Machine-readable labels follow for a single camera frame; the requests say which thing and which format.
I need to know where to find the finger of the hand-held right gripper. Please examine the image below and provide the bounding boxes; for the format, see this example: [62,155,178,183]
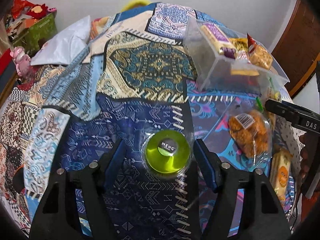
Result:
[264,99,320,133]

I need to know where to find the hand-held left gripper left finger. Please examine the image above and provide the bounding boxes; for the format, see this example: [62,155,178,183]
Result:
[29,139,127,240]

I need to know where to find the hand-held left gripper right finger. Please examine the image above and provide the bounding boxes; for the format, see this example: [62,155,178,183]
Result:
[194,138,292,240]

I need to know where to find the green jelly cup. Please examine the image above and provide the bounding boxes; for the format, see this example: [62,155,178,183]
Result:
[143,130,192,178]

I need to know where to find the brown patterned snack bar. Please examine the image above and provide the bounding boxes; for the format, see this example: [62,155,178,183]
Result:
[230,63,260,77]

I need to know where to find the orange bean snack packet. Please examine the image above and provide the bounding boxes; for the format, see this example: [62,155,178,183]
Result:
[249,44,273,70]

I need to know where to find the clear plastic storage box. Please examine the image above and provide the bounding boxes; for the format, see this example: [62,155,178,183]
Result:
[183,17,290,92]

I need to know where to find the purple snack bar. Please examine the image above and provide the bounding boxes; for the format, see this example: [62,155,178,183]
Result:
[201,23,237,56]

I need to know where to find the clear bag of fried snacks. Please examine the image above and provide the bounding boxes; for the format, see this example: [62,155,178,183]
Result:
[228,108,273,158]

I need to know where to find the person's right hand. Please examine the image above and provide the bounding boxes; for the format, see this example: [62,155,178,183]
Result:
[299,133,312,181]

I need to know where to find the clear bag of wrapped candies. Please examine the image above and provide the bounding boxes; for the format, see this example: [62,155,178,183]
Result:
[260,72,283,103]

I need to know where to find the beige biscuit packet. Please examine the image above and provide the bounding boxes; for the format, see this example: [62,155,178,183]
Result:
[269,149,293,202]

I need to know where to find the brown wooden door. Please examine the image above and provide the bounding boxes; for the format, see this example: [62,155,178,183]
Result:
[271,0,320,101]

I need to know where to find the patterned patchwork blanket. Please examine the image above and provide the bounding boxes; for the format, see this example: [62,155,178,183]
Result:
[0,2,300,240]

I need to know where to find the white plastic bag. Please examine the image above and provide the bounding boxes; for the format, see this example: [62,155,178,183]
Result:
[31,15,92,67]

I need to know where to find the pink bunny figurine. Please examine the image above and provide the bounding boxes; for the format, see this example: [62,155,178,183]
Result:
[11,46,32,76]

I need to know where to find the green storage box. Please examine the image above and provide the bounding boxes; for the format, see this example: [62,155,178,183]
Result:
[23,13,58,53]

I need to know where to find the pile of red fabric decorations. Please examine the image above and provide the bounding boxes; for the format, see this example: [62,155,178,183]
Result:
[4,0,57,32]

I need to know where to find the yellow foam ring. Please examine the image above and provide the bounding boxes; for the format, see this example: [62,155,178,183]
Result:
[121,0,151,12]

